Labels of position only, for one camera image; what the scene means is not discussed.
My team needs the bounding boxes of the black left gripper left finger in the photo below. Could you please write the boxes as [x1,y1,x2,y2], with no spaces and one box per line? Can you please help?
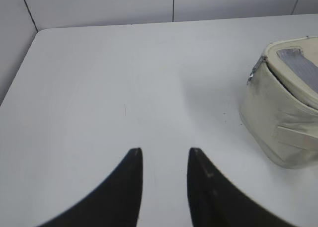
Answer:
[41,148,143,227]

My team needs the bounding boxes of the silver ring zipper pull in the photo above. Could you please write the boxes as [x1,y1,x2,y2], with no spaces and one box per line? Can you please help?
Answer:
[246,55,267,85]

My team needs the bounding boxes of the cream fabric zipper bag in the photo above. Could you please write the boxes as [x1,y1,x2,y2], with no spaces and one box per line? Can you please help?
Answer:
[240,37,318,168]

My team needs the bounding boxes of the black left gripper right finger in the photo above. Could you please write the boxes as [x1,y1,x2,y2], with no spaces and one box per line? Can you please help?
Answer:
[187,148,289,227]

